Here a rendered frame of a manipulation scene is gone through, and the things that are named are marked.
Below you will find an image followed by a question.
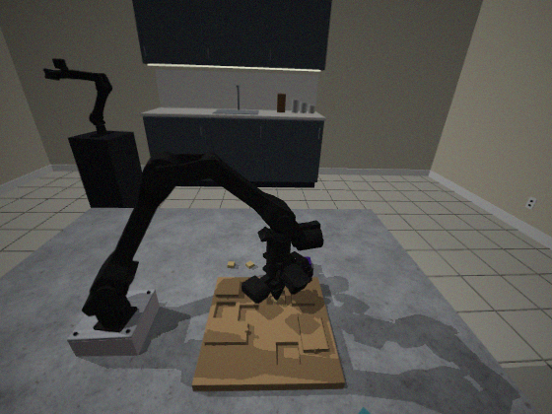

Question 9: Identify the tan wooden puzzle board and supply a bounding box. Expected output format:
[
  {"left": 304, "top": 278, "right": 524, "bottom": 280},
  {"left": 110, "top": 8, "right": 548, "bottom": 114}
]
[{"left": 192, "top": 277, "right": 345, "bottom": 392}]

